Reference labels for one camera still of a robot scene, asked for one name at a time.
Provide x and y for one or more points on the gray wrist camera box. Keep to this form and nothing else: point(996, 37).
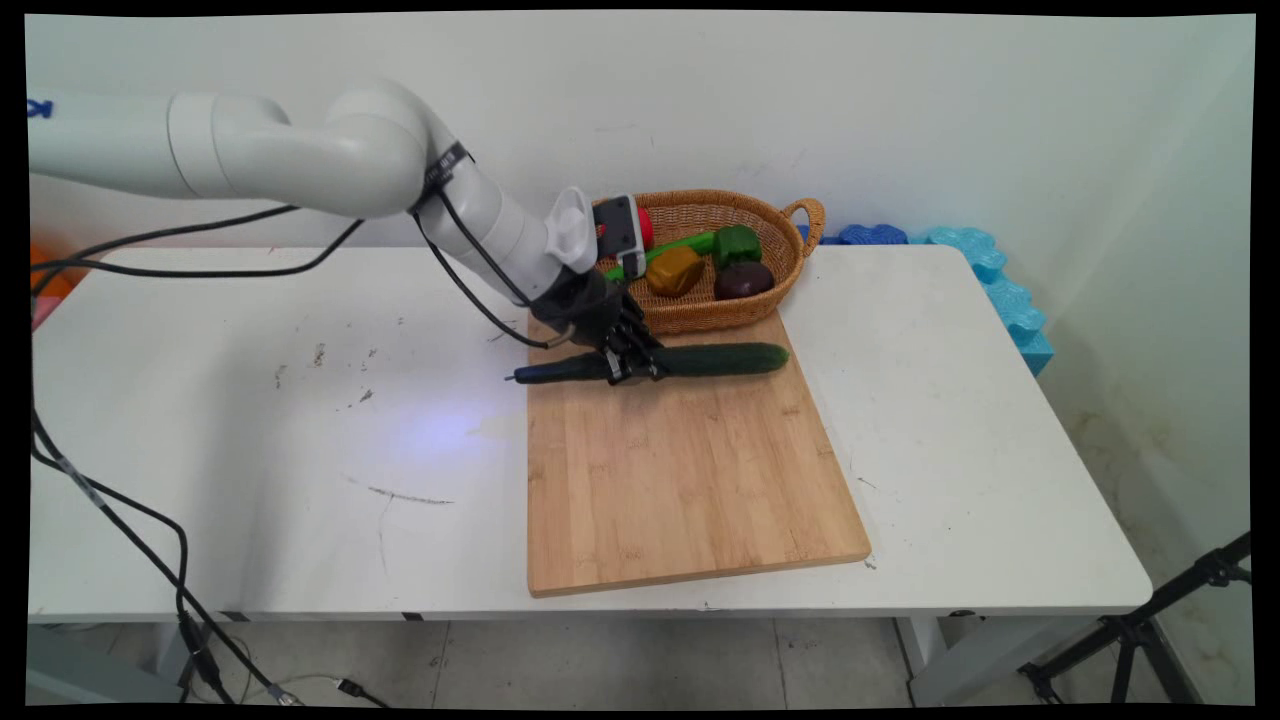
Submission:
point(620, 235)

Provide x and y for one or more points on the black camera tripod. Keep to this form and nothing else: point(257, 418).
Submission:
point(1135, 630)

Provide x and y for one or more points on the yellow brown toy potato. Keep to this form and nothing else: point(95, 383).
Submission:
point(675, 272)

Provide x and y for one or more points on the dark purple toy eggplant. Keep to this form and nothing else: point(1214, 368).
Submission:
point(745, 282)

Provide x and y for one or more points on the light wooden cutting board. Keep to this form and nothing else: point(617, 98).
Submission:
point(690, 480)

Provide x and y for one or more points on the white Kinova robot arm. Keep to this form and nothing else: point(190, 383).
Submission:
point(350, 160)

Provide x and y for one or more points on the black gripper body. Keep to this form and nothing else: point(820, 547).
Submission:
point(590, 310)

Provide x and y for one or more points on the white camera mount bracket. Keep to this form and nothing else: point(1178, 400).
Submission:
point(572, 230)

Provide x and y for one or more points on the orange object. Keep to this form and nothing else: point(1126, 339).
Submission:
point(50, 285)

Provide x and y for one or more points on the green toy bell pepper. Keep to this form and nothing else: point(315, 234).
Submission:
point(738, 245)

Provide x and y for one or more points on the red toy vegetable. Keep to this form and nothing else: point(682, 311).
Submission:
point(646, 230)

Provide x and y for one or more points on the blue foam puzzle mat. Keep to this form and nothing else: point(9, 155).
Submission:
point(1015, 305)
point(872, 235)
point(965, 250)
point(1037, 352)

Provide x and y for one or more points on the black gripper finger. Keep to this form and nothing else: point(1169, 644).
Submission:
point(648, 345)
point(620, 368)

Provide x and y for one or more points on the long dark green cucumber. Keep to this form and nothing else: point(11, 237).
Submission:
point(730, 360)

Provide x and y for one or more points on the long green toy stalk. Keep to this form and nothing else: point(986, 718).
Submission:
point(685, 245)

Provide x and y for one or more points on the white table leg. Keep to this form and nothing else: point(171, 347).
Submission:
point(925, 650)

